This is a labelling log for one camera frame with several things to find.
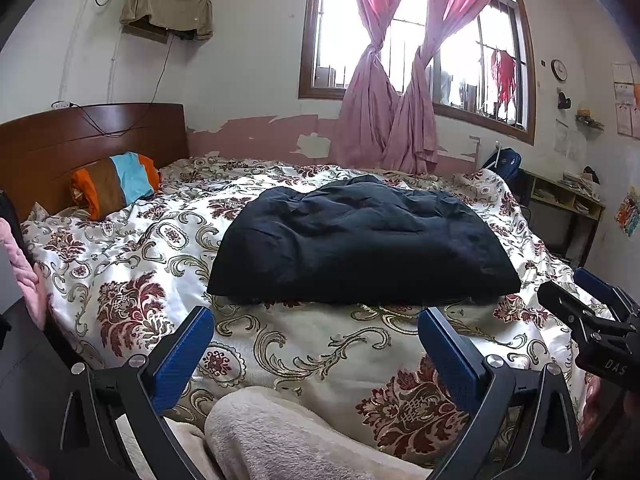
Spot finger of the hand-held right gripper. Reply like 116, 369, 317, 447
572, 267, 640, 317
537, 281, 638, 345

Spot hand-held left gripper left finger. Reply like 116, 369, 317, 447
59, 305, 216, 480

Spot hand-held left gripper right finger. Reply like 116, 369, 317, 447
417, 306, 583, 480

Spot dark navy jacket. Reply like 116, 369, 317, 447
206, 174, 523, 308

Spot wooden desk shelf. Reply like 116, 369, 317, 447
520, 169, 607, 273

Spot stack of papers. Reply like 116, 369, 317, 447
560, 170, 601, 198

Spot beige fleece blanket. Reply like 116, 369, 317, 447
115, 385, 431, 480

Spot floral bed quilt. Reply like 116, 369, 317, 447
20, 156, 616, 468

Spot blue backpack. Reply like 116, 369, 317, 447
481, 147, 523, 196

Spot pink towel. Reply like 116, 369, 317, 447
0, 217, 51, 328

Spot striped orange blue pillow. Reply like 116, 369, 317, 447
70, 151, 162, 221

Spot red hanging cloth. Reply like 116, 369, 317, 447
490, 50, 518, 111

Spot pink curtain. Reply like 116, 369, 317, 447
384, 0, 515, 175
332, 0, 407, 171

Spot wooden headboard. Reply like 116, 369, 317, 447
0, 103, 190, 221

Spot wooden framed window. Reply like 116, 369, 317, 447
299, 0, 537, 146

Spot colourful wall drawing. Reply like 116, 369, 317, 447
614, 187, 640, 238

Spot small wall shelf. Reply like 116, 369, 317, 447
575, 109, 606, 131

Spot white wall papers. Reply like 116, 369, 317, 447
612, 62, 640, 138

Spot black power cable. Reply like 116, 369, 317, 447
67, 35, 176, 137

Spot wall air conditioner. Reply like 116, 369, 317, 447
122, 20, 171, 45

